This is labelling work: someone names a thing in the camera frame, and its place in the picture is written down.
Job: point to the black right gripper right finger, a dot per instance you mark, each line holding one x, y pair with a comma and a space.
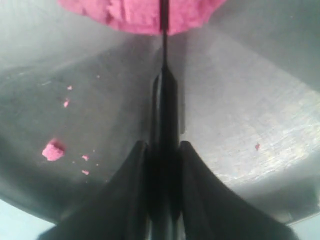
211, 211

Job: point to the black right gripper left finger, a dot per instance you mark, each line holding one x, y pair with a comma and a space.
118, 212

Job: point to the black knife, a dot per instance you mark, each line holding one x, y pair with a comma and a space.
164, 161

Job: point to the pink object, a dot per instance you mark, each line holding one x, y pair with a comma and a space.
143, 16

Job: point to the small pink dough crumb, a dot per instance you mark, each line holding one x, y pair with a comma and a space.
54, 150

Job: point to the round steel plate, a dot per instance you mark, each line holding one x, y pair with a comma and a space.
249, 88

